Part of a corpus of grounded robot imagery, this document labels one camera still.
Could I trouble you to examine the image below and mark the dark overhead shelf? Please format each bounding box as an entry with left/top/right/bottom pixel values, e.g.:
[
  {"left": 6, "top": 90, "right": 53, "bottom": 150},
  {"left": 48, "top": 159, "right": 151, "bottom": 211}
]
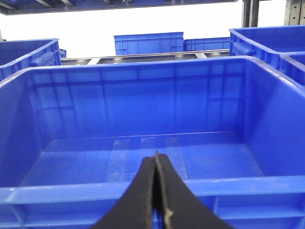
[{"left": 0, "top": 0, "right": 228, "bottom": 15}]

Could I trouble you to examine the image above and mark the blue bin front left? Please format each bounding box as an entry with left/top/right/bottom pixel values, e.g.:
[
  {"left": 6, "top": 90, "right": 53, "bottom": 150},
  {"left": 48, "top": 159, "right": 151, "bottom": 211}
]
[{"left": 0, "top": 38, "right": 61, "bottom": 80}]

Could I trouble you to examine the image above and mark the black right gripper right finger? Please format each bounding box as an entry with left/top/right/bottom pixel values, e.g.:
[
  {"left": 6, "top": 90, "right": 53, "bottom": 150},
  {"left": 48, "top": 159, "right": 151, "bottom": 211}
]
[{"left": 154, "top": 151, "right": 232, "bottom": 229}]

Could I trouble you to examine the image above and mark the blue bin front right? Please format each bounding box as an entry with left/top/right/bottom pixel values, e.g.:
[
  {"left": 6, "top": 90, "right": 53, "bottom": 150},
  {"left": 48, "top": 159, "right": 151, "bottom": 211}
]
[{"left": 0, "top": 56, "right": 305, "bottom": 229}]

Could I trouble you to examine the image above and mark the blue bin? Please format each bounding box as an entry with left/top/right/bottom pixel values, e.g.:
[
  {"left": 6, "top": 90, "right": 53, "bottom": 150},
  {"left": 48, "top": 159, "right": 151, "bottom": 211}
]
[
  {"left": 0, "top": 56, "right": 305, "bottom": 229},
  {"left": 229, "top": 25, "right": 305, "bottom": 69},
  {"left": 0, "top": 38, "right": 61, "bottom": 80}
]

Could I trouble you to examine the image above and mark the far blue crate left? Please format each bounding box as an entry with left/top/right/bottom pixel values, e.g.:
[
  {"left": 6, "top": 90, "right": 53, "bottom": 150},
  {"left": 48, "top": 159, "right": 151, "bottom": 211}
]
[{"left": 114, "top": 32, "right": 184, "bottom": 55}]

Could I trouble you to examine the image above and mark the blue crate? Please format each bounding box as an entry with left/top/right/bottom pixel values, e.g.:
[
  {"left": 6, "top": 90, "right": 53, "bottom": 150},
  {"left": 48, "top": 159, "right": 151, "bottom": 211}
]
[
  {"left": 183, "top": 37, "right": 230, "bottom": 52},
  {"left": 114, "top": 32, "right": 184, "bottom": 55}
]

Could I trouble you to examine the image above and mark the far blue crate right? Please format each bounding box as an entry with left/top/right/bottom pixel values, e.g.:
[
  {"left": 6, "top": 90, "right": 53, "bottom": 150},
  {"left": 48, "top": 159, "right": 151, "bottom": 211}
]
[{"left": 183, "top": 37, "right": 230, "bottom": 52}]

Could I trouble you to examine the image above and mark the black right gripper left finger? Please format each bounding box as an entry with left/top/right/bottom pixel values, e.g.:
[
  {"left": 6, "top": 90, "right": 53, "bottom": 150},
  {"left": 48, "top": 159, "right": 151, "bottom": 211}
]
[{"left": 92, "top": 156, "right": 156, "bottom": 229}]

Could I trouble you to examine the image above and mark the blue bin rear right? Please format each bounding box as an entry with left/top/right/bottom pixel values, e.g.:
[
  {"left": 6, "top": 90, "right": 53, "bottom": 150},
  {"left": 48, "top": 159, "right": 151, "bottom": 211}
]
[{"left": 229, "top": 25, "right": 305, "bottom": 69}]

